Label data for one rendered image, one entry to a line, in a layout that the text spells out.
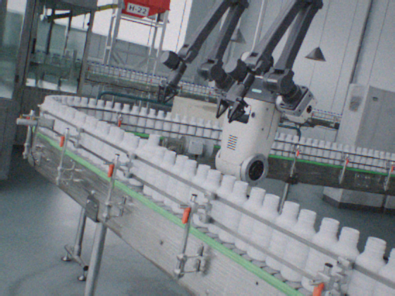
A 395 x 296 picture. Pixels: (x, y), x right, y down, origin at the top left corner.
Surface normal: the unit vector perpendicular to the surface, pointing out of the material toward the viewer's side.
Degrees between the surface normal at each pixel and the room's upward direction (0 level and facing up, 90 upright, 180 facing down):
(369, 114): 90
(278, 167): 90
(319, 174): 90
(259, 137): 101
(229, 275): 90
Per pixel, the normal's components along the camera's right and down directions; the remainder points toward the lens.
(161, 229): -0.78, -0.07
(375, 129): 0.30, 0.20
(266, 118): 0.59, 0.23
